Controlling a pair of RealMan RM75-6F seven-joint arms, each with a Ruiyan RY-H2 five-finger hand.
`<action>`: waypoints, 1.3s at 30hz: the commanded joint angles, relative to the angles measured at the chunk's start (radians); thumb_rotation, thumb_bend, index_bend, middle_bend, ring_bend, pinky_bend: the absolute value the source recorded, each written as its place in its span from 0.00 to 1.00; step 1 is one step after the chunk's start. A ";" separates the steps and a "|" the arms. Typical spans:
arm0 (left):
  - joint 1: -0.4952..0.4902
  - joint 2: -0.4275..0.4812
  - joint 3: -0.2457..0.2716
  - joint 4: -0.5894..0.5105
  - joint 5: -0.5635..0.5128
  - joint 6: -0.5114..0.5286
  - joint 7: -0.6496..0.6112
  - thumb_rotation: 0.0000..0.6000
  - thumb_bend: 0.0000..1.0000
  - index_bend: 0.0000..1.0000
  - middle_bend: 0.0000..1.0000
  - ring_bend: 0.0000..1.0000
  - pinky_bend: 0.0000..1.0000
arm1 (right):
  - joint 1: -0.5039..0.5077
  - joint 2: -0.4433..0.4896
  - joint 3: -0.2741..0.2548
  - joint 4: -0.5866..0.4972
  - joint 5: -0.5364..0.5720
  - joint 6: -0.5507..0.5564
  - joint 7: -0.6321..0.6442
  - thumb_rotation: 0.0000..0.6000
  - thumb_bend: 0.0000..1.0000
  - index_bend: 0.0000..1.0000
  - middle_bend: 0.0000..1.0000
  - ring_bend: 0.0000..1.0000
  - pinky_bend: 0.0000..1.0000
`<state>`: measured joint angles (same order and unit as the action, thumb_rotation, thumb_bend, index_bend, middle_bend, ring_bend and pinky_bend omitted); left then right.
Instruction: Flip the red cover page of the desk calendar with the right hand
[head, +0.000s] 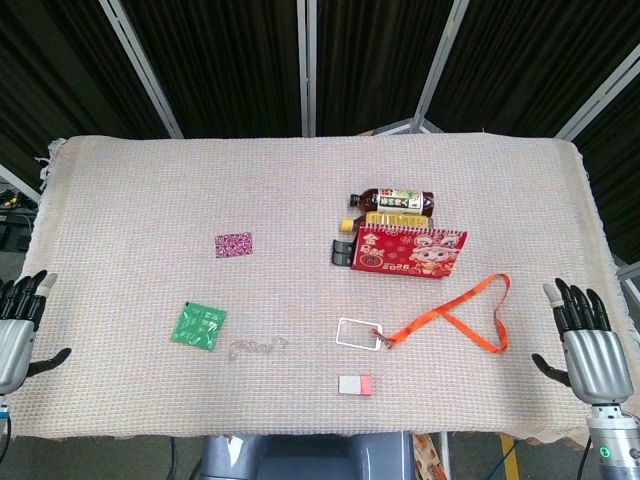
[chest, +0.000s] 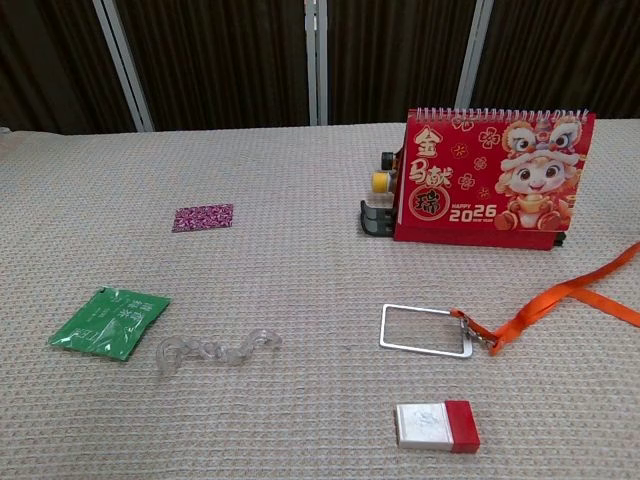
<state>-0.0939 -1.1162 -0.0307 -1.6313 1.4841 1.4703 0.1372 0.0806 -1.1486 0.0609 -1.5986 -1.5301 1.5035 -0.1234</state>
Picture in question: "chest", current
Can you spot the red 2026 desk calendar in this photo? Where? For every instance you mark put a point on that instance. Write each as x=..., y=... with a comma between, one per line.
x=450, y=150

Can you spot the green foil sachet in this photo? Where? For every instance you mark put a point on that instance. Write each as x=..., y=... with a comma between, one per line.
x=107, y=325

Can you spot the purple patterned wrapper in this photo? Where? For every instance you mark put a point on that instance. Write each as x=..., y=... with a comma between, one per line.
x=202, y=218

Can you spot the red and white box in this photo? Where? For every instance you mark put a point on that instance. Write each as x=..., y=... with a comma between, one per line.
x=435, y=426

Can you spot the grey screen frame post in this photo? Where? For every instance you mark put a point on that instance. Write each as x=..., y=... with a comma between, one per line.
x=123, y=65
x=474, y=50
x=312, y=75

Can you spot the clear badge holder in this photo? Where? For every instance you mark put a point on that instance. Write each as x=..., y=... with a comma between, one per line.
x=381, y=325

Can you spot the beige woven tablecloth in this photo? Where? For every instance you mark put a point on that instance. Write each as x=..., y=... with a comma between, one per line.
x=280, y=280

